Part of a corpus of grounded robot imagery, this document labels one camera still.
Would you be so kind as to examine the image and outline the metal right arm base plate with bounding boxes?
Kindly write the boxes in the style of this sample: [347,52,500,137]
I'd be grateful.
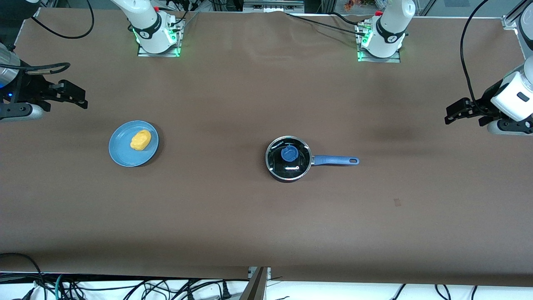
[137,19,183,58]

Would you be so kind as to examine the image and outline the black arched cable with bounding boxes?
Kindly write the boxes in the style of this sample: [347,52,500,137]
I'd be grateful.
[0,252,47,300]

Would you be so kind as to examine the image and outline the yellow potato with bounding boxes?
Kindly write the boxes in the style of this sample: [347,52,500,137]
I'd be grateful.
[130,130,152,151]

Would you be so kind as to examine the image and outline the aluminium corner profile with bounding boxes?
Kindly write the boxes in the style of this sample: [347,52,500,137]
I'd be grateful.
[501,0,533,30]

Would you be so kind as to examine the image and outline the glass lid with blue knob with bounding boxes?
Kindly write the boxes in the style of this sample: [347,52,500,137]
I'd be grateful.
[266,137,312,178]

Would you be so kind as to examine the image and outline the grey metal rail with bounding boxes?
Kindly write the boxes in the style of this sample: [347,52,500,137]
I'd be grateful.
[243,0,305,13]

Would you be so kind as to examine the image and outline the brown table cover sheet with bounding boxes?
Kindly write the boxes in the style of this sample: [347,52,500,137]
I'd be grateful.
[0,7,533,288]

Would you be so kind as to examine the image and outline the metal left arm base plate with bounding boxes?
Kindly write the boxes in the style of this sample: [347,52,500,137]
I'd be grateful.
[357,21,402,63]

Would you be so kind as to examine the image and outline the blue round plate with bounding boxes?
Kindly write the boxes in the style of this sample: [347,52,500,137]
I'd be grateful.
[109,120,159,168]

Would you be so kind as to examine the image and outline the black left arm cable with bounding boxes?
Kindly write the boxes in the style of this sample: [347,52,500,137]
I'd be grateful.
[460,0,493,116]

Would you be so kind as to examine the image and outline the aluminium frame post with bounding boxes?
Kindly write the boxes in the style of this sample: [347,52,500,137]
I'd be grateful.
[239,267,271,300]

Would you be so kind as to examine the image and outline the black pot with blue handle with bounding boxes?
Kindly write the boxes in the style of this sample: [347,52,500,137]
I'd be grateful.
[265,136,360,183]

